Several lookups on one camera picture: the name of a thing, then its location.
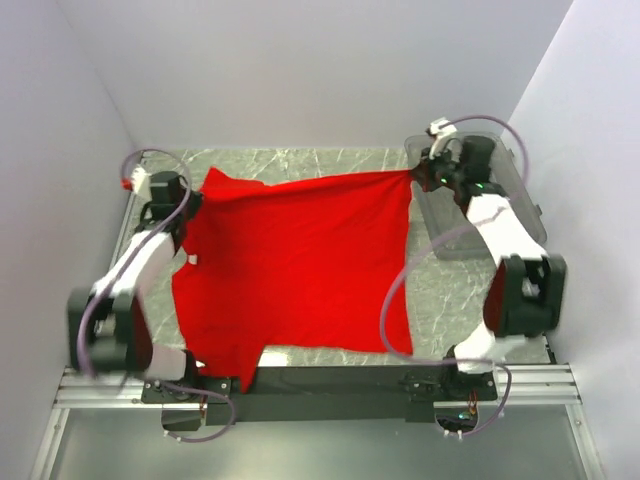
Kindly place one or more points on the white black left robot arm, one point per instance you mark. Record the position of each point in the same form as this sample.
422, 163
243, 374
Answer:
107, 327

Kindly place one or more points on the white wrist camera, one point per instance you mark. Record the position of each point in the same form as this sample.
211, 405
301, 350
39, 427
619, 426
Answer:
138, 183
440, 131

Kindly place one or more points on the aluminium front frame rail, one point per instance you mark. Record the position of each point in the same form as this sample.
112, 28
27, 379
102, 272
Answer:
531, 385

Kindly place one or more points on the red t shirt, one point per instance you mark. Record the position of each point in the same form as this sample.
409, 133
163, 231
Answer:
306, 264

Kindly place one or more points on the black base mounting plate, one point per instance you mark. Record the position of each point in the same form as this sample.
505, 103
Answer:
407, 392

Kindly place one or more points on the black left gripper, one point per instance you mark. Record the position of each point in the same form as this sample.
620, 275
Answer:
190, 204

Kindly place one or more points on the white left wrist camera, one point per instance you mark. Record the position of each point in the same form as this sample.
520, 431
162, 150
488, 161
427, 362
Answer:
138, 183

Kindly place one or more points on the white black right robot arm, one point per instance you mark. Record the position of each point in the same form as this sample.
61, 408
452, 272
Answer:
524, 298

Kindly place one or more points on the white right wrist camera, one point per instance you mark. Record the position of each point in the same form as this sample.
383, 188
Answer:
440, 131

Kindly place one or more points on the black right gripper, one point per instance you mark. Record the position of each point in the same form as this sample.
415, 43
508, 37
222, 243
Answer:
428, 171

